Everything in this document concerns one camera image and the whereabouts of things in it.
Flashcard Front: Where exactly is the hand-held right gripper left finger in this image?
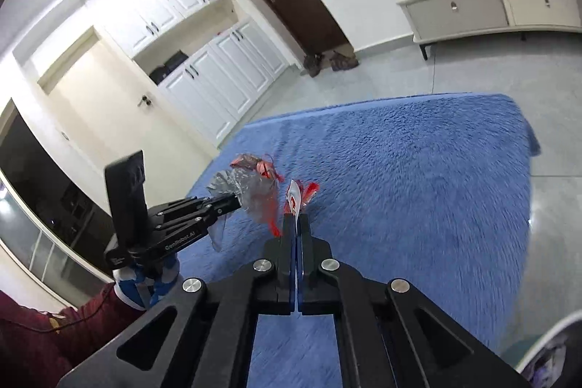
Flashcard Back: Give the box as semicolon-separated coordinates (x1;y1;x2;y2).
57;213;296;388

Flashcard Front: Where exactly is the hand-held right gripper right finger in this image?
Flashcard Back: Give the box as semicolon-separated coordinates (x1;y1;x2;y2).
296;213;533;388

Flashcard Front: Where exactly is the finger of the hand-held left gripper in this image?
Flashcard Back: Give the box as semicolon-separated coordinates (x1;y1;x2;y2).
200;192;240;208
207;201;242;220

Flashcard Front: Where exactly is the clear plastic bag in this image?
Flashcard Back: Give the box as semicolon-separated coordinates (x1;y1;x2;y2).
207;167;282;252

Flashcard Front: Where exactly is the red and white sachet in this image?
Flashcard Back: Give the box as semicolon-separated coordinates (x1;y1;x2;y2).
284;180;321;231

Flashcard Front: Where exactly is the white round trash bin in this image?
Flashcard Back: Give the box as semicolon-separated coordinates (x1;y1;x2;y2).
502;311;582;388

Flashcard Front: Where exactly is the person's left forearm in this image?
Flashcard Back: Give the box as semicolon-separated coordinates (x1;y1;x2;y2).
0;279;146;388

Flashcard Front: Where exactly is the person's left hand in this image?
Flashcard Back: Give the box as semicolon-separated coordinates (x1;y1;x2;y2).
116;254;181;309

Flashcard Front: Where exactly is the red crumpled wrapper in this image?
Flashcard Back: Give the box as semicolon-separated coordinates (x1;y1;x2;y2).
231;152;276;180

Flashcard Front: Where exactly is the dark glass sliding door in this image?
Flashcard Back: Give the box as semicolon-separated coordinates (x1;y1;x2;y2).
0;99;121;309

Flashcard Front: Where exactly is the blue fluffy rug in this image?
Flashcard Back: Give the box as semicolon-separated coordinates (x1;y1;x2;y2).
175;93;542;388

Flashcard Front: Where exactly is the cream interior door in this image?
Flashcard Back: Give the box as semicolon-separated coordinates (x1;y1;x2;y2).
39;38;220;199

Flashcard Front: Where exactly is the white base cabinet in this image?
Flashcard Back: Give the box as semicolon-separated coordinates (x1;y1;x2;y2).
157;17;290;148

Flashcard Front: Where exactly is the black box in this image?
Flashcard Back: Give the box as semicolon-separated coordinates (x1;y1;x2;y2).
149;52;188;85

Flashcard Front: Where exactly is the large grey drawer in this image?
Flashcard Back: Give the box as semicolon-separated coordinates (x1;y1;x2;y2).
404;0;509;41

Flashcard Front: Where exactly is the white drawer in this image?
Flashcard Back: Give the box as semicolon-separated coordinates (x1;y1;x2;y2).
500;0;582;28

